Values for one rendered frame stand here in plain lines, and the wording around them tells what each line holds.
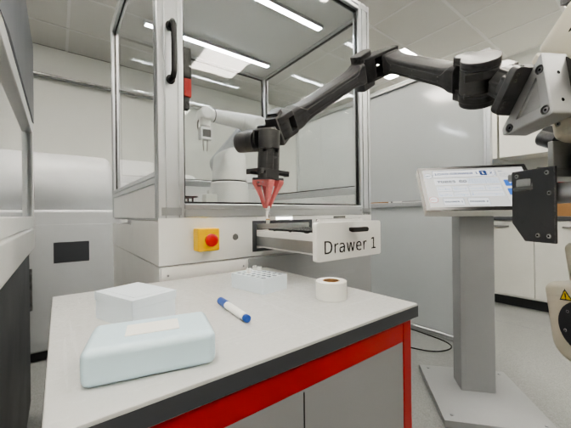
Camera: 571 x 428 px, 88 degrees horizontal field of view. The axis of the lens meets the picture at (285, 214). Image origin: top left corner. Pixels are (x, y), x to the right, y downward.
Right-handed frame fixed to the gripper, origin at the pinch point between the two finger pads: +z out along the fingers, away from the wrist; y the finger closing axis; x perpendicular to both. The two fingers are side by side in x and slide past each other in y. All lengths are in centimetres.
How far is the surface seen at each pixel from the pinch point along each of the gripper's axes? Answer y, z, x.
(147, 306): 32.8, 18.4, 5.2
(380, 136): -199, -66, -66
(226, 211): -6.6, 2.4, -27.3
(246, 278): 6.1, 18.8, -0.1
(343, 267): -65, 28, -16
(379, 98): -199, -99, -68
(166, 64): 13, -42, -32
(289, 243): -15.1, 11.8, -5.3
